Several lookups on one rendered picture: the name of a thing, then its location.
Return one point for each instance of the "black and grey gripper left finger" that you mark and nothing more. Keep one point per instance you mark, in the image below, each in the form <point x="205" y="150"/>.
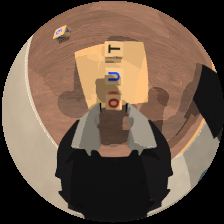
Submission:
<point x="82" y="137"/>

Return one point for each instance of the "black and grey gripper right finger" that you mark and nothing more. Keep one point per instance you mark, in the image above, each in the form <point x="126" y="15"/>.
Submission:
<point x="145" y="137"/>

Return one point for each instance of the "tan flat mat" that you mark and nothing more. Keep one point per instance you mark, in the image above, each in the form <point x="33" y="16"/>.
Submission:
<point x="91" y="64"/>

